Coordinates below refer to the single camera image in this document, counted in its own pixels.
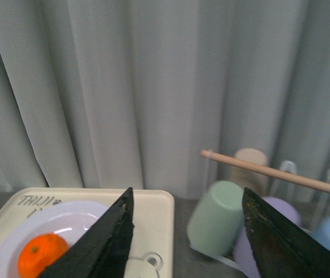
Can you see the white plate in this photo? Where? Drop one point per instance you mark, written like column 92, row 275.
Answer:
column 68, row 220

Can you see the orange mandarin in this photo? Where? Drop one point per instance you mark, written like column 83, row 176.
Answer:
column 39, row 253

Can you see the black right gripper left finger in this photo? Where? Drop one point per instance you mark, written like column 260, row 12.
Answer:
column 104, row 249

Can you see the wooden rack handle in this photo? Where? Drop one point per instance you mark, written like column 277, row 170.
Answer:
column 268, row 171

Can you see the cream bear tray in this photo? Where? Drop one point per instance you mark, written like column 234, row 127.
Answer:
column 151, row 253

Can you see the grey curtain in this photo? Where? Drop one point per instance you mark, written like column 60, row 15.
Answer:
column 112, row 94

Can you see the purple cup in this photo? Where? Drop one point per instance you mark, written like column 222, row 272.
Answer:
column 242, row 252

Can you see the green cup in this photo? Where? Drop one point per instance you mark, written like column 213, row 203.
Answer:
column 216, row 219

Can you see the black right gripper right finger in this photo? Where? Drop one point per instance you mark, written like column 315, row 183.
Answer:
column 279, row 247

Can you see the beige cup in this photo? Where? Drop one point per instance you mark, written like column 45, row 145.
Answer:
column 259, row 183

